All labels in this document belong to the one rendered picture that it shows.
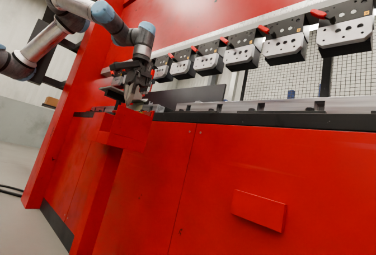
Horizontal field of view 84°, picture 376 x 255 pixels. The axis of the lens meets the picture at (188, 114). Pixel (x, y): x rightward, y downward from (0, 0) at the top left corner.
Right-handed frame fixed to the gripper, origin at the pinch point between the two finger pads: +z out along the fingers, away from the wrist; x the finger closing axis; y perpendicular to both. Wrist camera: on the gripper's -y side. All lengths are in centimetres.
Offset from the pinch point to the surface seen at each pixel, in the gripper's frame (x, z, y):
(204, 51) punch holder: -2, -40, 38
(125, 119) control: -4.9, 7.2, -1.7
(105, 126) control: 4.5, 10.7, -4.2
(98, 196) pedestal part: 2.2, 37.0, -1.6
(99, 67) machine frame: 139, -51, 35
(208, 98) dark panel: 35, -30, 91
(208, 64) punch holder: -7.4, -30.4, 36.5
